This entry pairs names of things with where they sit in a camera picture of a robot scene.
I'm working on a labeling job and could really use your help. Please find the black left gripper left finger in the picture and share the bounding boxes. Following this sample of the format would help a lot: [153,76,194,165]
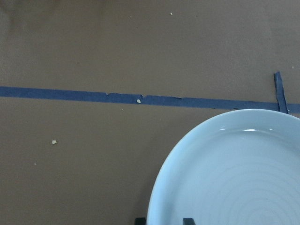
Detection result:
[135,217,146,225]

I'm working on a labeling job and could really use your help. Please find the light blue plate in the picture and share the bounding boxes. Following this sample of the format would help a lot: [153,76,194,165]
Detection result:
[146,109,300,225]

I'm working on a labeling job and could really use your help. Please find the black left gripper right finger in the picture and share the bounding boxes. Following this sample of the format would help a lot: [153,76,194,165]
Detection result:
[182,218,195,225]

